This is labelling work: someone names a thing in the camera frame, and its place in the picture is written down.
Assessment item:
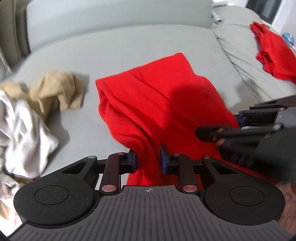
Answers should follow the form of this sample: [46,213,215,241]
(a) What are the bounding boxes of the red fleece pants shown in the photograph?
[95,52,278,187]

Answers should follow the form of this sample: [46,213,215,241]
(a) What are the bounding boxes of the white grey crumpled garment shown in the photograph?
[1,91,59,208]

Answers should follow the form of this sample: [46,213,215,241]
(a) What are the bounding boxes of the white cable on sofa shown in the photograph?
[211,1,230,24]

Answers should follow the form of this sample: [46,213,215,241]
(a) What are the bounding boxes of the beige crumpled garment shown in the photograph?
[1,70,84,121]

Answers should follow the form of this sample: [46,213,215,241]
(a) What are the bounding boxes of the blue glass object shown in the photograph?
[282,33,295,50]

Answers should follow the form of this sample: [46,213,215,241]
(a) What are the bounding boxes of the dark grey throw pillow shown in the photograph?
[1,0,30,67]

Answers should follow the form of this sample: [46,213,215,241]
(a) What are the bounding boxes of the pink fluffy blanket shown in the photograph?
[276,182,296,235]

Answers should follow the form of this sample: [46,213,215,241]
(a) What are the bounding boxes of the grey fabric sofa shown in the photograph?
[1,1,295,181]

